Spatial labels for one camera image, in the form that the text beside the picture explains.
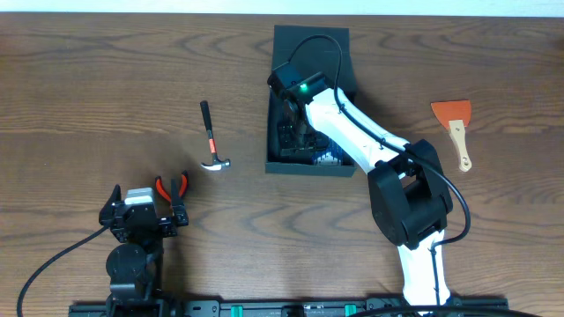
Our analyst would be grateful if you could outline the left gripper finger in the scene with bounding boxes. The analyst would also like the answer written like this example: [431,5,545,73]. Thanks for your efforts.
[170,180,189,226]
[99,185,122,226]

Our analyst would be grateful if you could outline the blue precision screwdriver set case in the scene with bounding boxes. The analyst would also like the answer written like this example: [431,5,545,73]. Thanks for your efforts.
[312,140,345,166]

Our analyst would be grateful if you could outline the small claw hammer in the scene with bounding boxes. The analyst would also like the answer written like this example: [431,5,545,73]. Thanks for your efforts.
[200,100,232,172]

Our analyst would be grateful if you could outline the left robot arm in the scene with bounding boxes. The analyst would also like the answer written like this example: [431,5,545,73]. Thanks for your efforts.
[99,173,189,316]

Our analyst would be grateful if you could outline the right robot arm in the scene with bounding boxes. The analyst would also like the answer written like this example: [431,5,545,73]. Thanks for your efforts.
[267,63,453,306]

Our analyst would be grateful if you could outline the dark green open box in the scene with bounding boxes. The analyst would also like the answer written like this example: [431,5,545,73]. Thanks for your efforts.
[265,25,358,177]

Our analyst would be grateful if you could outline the orange handled pliers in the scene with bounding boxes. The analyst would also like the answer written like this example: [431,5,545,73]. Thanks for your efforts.
[155,170,189,205]

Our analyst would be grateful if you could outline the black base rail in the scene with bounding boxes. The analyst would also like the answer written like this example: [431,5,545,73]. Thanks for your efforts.
[68,298,510,317]

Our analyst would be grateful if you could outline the orange scraper wooden handle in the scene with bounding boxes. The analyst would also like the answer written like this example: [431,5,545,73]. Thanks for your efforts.
[431,100,472,173]

